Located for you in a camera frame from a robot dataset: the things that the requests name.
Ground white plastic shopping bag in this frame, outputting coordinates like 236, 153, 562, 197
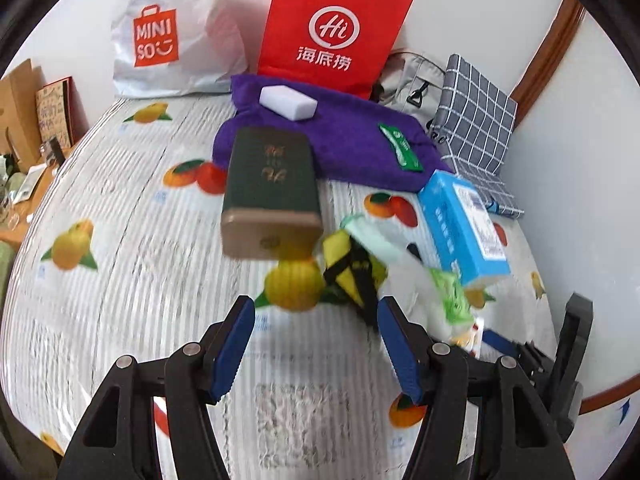
111, 0, 248, 98

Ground wooden door frame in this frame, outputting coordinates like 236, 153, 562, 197
510, 0, 586, 126

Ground grey backpack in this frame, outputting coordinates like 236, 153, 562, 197
372, 50, 446, 128

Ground brown printed box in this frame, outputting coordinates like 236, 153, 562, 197
35, 77, 76, 148

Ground green wet wipe packet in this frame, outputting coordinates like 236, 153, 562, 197
430, 269, 473, 323

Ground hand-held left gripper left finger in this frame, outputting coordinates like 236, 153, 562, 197
57, 295, 257, 480

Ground red paper bag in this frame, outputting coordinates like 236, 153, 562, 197
256, 0, 415, 101

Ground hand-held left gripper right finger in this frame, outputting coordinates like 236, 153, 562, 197
377, 296, 576, 480

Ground purple towel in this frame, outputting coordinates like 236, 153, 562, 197
212, 74, 453, 192

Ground grey checked cushion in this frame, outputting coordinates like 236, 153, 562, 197
427, 54, 526, 218

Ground dark green box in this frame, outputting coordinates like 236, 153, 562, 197
220, 127, 323, 261

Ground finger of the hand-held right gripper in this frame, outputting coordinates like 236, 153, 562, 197
482, 331, 551, 386

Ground face mask in clear wrapper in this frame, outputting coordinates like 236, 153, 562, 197
340, 214, 426, 271

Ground white sponge block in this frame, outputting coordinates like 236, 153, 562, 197
259, 85, 318, 122

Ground blue tissue box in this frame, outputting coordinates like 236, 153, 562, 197
417, 170, 512, 288

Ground white gloves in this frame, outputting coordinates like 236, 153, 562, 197
380, 260, 481, 346

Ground yellow pouch with black straps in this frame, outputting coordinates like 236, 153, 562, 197
320, 230, 388, 328

